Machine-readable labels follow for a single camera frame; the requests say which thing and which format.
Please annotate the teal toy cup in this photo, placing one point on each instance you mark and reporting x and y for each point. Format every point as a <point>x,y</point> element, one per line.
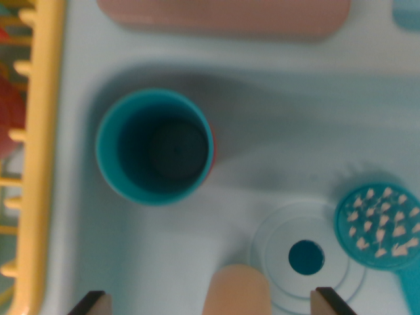
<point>151,147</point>

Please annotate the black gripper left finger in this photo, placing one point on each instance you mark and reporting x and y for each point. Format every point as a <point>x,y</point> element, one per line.
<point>96,305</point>

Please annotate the beige detergent bottle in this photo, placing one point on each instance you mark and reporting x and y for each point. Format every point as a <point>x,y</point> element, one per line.
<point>236,292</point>

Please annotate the red toy mug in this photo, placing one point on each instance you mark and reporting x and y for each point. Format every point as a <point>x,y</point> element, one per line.
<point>10,121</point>

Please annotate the teal dish brush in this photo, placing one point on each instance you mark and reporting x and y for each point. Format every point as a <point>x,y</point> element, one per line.
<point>377,223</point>

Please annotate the light blue toy sink unit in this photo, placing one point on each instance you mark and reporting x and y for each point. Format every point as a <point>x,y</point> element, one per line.
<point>279,124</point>

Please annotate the yellow dish rack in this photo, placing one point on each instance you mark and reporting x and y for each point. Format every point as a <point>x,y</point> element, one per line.
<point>46,131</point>

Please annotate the grey toy faucet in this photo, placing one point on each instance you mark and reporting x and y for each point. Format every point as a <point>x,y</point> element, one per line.
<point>223,16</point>

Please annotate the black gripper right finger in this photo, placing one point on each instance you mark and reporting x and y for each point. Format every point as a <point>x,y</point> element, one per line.
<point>328,303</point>

